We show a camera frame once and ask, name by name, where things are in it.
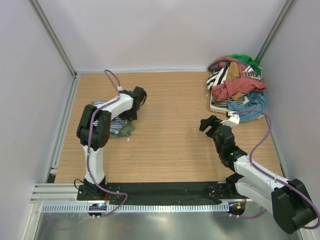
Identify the blue white striped tank top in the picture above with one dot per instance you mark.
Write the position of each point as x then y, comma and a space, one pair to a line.
116, 124

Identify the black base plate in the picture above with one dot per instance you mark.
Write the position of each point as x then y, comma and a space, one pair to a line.
160, 193

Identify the teal blue garment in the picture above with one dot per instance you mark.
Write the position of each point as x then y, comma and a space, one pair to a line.
251, 110

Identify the olive green tank top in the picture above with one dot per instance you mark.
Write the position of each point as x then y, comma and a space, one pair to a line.
125, 131

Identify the bright green garment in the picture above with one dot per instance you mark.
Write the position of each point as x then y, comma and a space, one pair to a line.
246, 59

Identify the white plastic tray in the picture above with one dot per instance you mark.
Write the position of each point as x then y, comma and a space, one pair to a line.
223, 110

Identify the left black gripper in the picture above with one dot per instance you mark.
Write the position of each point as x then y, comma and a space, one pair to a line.
131, 117

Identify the slotted cable duct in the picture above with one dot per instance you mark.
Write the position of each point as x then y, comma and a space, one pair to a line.
100, 208

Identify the black white striped garment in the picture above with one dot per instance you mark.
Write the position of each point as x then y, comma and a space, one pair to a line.
217, 78

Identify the aluminium frame post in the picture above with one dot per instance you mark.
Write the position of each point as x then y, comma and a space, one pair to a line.
52, 35
280, 19

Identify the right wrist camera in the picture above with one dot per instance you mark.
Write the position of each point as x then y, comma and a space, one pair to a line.
232, 120

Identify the right aluminium frame post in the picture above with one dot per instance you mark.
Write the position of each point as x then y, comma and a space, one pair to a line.
280, 19

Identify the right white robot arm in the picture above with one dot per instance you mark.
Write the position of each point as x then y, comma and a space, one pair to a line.
287, 200

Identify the red patterned garment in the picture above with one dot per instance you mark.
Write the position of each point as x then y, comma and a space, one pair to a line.
248, 80

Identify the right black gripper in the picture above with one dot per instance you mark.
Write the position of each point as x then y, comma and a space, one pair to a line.
212, 121

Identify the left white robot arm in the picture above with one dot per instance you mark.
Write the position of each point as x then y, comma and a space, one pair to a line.
94, 132

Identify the left aluminium frame post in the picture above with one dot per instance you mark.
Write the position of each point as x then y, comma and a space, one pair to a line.
52, 35

